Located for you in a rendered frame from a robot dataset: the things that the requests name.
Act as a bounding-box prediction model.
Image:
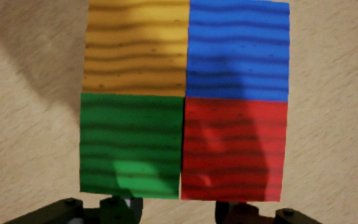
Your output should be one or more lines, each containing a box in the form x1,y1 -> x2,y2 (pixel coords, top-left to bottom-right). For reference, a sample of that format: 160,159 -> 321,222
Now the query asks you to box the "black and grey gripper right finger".
215,201 -> 322,224

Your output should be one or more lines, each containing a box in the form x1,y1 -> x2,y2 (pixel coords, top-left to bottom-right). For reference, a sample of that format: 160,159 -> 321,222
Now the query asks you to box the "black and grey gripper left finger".
2,196 -> 143,224

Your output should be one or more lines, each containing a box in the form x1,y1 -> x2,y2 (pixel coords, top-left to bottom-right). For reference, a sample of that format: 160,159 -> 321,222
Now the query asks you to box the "yellow cube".
82,0 -> 189,99

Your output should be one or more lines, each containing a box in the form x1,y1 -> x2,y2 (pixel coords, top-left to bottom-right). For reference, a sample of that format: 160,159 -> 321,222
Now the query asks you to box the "blue cube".
185,0 -> 290,102

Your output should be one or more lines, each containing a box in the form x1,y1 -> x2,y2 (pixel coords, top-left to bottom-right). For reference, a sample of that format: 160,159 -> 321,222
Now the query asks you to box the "red cube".
181,97 -> 288,202

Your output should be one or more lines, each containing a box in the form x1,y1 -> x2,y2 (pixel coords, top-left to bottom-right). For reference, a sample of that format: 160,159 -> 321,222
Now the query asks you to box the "green cube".
79,93 -> 183,200

